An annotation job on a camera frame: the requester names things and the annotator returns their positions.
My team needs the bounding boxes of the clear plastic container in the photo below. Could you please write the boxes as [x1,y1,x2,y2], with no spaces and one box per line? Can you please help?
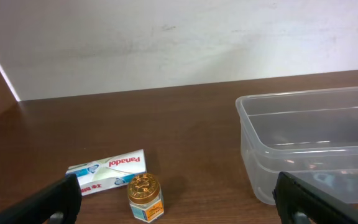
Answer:
[236,86,358,205]

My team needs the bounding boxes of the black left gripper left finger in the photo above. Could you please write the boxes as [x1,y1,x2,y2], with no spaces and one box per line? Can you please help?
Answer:
[0,174,82,224]

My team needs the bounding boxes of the white Panadol medicine box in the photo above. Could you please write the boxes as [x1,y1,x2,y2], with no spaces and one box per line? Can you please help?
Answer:
[65,149,147,196]

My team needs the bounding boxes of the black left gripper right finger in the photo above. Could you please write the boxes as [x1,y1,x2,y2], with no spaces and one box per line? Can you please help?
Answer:
[272,172,358,224]

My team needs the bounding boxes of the gold-lidded balm jar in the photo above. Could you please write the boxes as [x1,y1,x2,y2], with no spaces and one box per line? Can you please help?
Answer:
[127,173,165,223]

